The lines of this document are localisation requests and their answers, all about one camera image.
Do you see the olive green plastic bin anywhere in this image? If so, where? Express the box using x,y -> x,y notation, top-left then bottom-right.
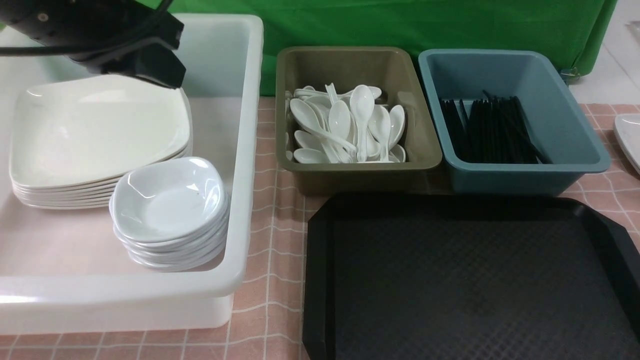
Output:
275,46 -> 442,196

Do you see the white ceramic soup spoon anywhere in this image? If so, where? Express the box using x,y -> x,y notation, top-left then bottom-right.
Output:
349,84 -> 375,163

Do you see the stack of white square plates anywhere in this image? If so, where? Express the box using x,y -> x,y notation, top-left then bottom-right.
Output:
8,89 -> 194,208

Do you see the white plate at right edge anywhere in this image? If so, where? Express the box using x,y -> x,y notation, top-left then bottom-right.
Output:
614,113 -> 640,174

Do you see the pile of black chopsticks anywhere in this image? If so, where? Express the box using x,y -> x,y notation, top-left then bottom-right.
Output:
439,95 -> 549,164

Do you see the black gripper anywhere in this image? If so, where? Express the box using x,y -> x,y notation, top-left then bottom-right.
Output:
0,0 -> 186,89

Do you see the small white bowl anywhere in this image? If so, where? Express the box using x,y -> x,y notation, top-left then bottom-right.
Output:
109,156 -> 231,244

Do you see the pink checkered tablecloth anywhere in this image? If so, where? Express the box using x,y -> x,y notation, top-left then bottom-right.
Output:
0,97 -> 640,360

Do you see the white square rice plate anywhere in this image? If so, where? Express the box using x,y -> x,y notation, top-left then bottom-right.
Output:
9,75 -> 192,189

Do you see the black chopsticks pair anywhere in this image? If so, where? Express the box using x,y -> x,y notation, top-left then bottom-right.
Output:
482,89 -> 553,164

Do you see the blue plastic bin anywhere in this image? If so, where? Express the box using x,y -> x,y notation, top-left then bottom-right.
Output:
418,48 -> 611,196

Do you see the green backdrop cloth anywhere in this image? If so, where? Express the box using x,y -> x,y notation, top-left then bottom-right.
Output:
169,0 -> 617,97

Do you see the black serving tray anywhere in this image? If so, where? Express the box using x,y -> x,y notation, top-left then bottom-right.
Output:
302,193 -> 640,360

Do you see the pile of white soup spoons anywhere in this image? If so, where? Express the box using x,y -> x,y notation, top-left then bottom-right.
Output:
283,84 -> 409,164

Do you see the stack of small white bowls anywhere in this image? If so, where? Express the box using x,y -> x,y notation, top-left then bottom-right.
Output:
112,193 -> 231,272

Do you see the large white plastic tub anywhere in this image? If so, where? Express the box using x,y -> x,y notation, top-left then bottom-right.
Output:
0,14 -> 264,335

